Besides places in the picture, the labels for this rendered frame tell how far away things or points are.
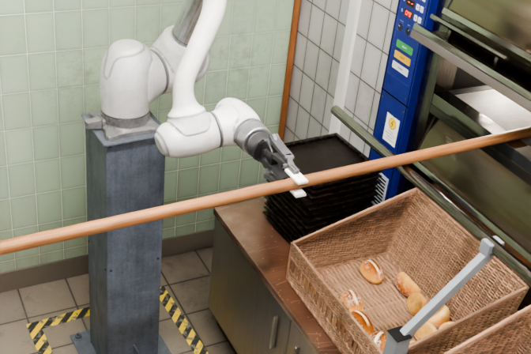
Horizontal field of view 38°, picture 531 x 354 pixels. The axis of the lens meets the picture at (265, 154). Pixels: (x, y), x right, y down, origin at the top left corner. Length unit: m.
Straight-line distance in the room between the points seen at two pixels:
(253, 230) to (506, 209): 0.91
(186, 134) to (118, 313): 0.98
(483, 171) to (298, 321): 0.73
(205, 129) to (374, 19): 0.95
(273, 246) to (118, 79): 0.81
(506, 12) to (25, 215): 1.98
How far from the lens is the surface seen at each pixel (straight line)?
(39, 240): 1.68
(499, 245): 1.87
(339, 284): 2.56
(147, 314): 2.88
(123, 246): 2.64
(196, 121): 2.03
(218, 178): 3.43
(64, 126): 3.05
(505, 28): 2.26
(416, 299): 2.49
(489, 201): 2.40
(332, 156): 2.68
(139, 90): 2.37
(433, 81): 2.53
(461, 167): 2.48
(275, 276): 2.57
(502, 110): 2.52
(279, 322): 2.55
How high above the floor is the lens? 2.19
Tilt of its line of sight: 30 degrees down
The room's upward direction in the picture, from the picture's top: 6 degrees clockwise
